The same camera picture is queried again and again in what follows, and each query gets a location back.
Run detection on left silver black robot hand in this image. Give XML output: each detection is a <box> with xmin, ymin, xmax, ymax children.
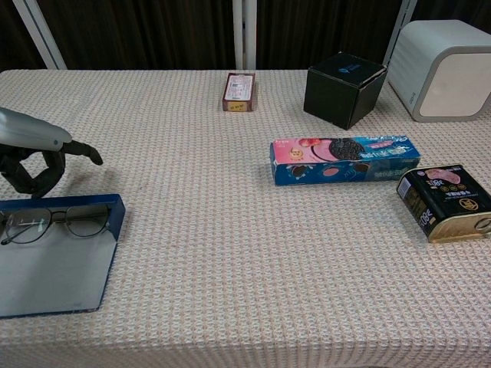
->
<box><xmin>0</xmin><ymin>107</ymin><xmax>104</xmax><ymax>199</ymax></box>

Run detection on blue box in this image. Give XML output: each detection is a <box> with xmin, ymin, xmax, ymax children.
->
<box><xmin>0</xmin><ymin>193</ymin><xmax>127</xmax><ymax>319</ymax></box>

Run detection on brown small packet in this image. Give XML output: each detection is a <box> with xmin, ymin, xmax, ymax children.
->
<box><xmin>222</xmin><ymin>72</ymin><xmax>257</xmax><ymax>113</ymax></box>

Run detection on black cube cardboard box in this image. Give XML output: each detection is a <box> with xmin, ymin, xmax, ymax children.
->
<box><xmin>303</xmin><ymin>51</ymin><xmax>388</xmax><ymax>130</ymax></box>

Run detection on blue cookie pack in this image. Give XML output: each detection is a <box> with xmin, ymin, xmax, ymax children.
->
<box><xmin>269</xmin><ymin>134</ymin><xmax>422</xmax><ymax>187</ymax></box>

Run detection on thin-framed eyeglasses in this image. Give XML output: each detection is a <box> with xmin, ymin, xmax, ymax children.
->
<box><xmin>0</xmin><ymin>205</ymin><xmax>112</xmax><ymax>246</ymax></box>

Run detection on black pleated curtain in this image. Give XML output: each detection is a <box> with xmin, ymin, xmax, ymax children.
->
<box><xmin>0</xmin><ymin>0</ymin><xmax>491</xmax><ymax>72</ymax></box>

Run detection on beige woven tablecloth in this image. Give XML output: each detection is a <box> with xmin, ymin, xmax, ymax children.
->
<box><xmin>0</xmin><ymin>69</ymin><xmax>491</xmax><ymax>368</ymax></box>

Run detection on black gold luncheon meat can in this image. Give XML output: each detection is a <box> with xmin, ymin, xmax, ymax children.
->
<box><xmin>396</xmin><ymin>164</ymin><xmax>491</xmax><ymax>244</ymax></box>

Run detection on white rounded appliance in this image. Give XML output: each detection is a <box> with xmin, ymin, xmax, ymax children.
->
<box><xmin>387</xmin><ymin>19</ymin><xmax>491</xmax><ymax>123</ymax></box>

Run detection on grey aluminium extrusion bar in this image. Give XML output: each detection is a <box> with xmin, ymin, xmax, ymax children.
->
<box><xmin>11</xmin><ymin>0</ymin><xmax>68</xmax><ymax>71</ymax></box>
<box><xmin>383</xmin><ymin>0</ymin><xmax>418</xmax><ymax>66</ymax></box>

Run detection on grey aluminium extrusion post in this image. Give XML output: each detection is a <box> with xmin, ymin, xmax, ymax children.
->
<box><xmin>232</xmin><ymin>0</ymin><xmax>257</xmax><ymax>71</ymax></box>

